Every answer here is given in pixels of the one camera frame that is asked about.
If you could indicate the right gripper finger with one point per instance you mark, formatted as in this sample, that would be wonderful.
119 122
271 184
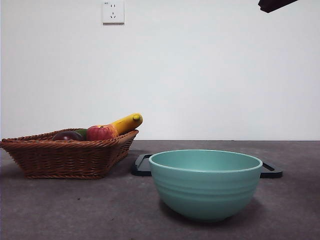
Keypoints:
272 5

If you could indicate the teal ribbed bowl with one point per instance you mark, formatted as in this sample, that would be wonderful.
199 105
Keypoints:
205 195

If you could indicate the dark purple plum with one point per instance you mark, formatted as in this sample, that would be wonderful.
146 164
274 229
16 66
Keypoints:
66 136

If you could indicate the yellow banana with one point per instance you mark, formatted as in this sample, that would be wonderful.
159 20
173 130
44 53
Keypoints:
125 123

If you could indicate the dark rectangular tray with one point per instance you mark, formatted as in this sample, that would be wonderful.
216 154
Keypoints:
141 170

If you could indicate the red apple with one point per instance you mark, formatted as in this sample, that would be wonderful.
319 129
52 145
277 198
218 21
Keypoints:
100 133

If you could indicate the green fruit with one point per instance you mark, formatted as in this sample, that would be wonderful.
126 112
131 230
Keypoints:
82 132

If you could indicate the brown wicker basket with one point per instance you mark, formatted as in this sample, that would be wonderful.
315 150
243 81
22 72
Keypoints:
62 160

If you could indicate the white wall socket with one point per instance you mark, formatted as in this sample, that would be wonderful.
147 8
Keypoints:
112 15

